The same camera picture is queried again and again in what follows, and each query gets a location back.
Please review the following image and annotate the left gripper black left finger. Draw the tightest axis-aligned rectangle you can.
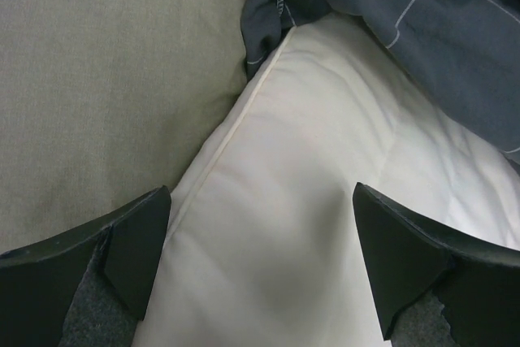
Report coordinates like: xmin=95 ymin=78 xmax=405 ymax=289
xmin=1 ymin=186 xmax=171 ymax=346

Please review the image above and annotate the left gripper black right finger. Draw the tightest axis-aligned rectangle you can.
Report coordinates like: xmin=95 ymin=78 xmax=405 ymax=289
xmin=353 ymin=184 xmax=519 ymax=346

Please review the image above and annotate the cream pillow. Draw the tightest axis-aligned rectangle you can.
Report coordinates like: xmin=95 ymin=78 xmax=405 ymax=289
xmin=133 ymin=15 xmax=519 ymax=346

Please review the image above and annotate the dark grey plaid pillowcase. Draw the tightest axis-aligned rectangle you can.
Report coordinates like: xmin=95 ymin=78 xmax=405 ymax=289
xmin=240 ymin=0 xmax=519 ymax=162

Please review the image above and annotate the green beige patchwork pillow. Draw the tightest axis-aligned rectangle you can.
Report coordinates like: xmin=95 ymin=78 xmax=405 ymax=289
xmin=1 ymin=0 xmax=245 ymax=251

